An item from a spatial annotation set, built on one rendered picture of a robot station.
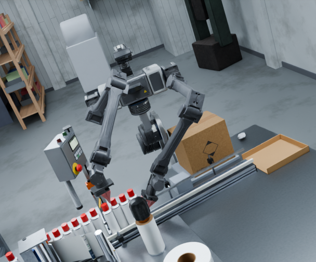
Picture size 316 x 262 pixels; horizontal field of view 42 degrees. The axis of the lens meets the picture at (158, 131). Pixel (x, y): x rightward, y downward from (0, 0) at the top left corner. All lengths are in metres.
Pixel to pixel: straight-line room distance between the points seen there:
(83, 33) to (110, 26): 1.77
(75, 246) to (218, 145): 1.04
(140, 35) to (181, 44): 1.49
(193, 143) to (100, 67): 6.06
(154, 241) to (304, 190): 0.82
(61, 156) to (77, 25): 6.44
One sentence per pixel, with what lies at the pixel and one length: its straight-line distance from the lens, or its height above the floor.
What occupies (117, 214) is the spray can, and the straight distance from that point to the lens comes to 2.22.
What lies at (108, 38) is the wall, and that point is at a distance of 10.03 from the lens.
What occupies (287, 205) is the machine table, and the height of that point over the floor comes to 0.83.
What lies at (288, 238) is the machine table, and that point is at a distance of 1.99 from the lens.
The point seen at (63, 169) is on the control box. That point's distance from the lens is 2.08.
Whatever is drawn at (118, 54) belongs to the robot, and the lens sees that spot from 2.26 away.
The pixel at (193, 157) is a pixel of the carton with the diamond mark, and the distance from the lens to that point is 2.49.
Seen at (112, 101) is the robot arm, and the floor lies 1.59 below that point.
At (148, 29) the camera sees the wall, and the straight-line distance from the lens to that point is 10.13.
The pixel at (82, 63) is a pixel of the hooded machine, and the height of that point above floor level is 0.64.
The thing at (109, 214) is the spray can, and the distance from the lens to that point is 2.19.
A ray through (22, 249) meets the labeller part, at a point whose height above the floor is 1.14.
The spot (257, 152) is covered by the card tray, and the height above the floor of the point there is 0.83.
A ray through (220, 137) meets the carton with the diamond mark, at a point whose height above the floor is 1.02.
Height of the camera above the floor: 2.15
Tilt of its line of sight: 23 degrees down
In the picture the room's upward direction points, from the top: 20 degrees counter-clockwise
